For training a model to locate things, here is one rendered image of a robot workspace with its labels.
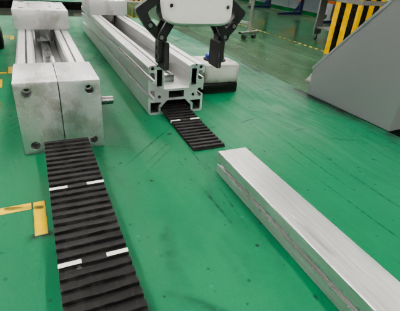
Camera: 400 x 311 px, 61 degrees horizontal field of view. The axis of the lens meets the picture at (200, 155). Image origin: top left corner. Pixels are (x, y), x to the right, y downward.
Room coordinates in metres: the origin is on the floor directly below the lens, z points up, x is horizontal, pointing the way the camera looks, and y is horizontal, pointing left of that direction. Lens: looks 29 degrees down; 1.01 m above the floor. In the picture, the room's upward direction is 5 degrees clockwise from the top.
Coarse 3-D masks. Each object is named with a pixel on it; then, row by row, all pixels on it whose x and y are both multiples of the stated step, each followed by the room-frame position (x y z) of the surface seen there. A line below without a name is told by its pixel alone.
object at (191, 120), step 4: (172, 120) 0.51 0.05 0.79; (176, 120) 0.51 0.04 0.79; (180, 120) 0.51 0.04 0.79; (184, 120) 0.51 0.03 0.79; (188, 120) 0.52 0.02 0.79; (192, 120) 0.52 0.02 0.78; (196, 120) 0.52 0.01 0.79; (200, 120) 0.52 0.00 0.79; (172, 124) 0.50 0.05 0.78; (176, 124) 0.50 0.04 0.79; (180, 124) 0.50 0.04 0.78; (184, 124) 0.50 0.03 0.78
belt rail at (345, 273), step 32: (224, 160) 0.36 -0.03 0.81; (256, 160) 0.36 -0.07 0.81; (256, 192) 0.29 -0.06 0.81; (288, 192) 0.29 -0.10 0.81; (288, 224) 0.24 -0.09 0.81; (320, 224) 0.25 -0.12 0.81; (320, 256) 0.21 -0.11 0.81; (352, 256) 0.21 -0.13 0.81; (320, 288) 0.20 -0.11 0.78; (352, 288) 0.18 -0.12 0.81; (384, 288) 0.18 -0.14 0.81
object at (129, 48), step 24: (96, 24) 0.98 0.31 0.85; (120, 24) 1.03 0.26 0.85; (120, 48) 0.76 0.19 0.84; (144, 48) 0.81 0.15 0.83; (120, 72) 0.72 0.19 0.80; (144, 72) 0.59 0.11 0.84; (168, 72) 0.61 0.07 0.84; (192, 72) 0.59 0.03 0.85; (144, 96) 0.56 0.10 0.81; (168, 96) 0.55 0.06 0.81; (192, 96) 0.57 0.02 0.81
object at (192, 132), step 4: (204, 128) 0.49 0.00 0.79; (208, 128) 0.49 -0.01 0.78; (180, 132) 0.47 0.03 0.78; (184, 132) 0.47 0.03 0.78; (188, 132) 0.47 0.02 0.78; (192, 132) 0.48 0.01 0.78; (196, 132) 0.48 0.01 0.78; (200, 132) 0.48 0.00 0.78; (204, 132) 0.48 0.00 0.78; (208, 132) 0.48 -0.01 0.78; (184, 136) 0.46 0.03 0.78
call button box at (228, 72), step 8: (192, 56) 0.74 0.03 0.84; (200, 56) 0.74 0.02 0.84; (208, 64) 0.68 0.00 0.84; (224, 64) 0.69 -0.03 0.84; (232, 64) 0.70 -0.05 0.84; (200, 72) 0.69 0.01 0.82; (208, 72) 0.67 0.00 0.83; (216, 72) 0.68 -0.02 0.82; (224, 72) 0.69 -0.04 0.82; (232, 72) 0.70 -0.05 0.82; (208, 80) 0.68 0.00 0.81; (216, 80) 0.68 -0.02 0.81; (224, 80) 0.69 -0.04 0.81; (232, 80) 0.70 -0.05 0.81; (208, 88) 0.68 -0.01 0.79; (216, 88) 0.68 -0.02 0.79; (224, 88) 0.69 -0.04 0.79; (232, 88) 0.70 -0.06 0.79
